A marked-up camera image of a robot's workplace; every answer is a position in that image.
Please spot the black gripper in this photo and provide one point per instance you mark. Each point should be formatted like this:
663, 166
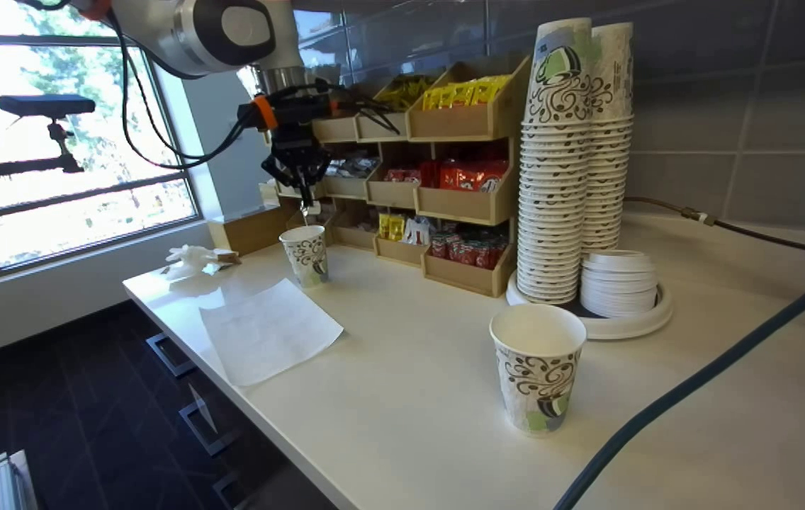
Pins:
297, 137

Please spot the small white creamer container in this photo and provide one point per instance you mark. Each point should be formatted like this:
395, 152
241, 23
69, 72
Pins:
312, 214

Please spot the floral printed paper cup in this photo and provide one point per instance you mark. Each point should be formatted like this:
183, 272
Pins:
306, 256
536, 378

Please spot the tall printed paper cup stack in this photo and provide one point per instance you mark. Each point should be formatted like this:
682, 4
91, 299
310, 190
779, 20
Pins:
554, 187

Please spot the slim printed paper cup stack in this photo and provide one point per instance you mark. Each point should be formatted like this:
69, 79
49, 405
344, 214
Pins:
609, 143

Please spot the stack of white cup lids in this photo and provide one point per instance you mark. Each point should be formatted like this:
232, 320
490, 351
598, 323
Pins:
619, 283

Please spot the silver foil packets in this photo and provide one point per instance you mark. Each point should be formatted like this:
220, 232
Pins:
354, 167

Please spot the yellow and white packets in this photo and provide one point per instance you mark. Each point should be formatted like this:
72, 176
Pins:
397, 227

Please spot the small red packets pile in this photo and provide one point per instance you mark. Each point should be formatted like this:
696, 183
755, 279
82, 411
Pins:
407, 173

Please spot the crumpled white tissue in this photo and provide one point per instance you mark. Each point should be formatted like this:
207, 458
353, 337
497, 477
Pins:
191, 258

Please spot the green yellow tea packets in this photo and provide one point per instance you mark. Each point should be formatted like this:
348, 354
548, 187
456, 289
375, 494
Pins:
404, 95

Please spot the white paper napkin sheet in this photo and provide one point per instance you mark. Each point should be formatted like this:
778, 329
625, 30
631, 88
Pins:
263, 329

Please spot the bright red packets pile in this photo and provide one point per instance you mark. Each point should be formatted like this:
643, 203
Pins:
475, 173

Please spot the wooden nine-bin condiment rack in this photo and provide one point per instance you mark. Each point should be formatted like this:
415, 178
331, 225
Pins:
462, 123

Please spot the dark red packets pile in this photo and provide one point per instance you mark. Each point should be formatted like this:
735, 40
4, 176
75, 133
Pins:
469, 251

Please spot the bright yellow sweetener packets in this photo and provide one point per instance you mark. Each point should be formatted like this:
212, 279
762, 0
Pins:
462, 92

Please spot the white round plate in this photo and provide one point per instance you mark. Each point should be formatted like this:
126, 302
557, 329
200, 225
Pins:
631, 327

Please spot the black camera stand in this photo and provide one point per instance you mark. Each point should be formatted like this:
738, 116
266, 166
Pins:
44, 102

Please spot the dark window frame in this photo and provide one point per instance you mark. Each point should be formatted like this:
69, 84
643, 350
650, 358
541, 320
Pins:
44, 40

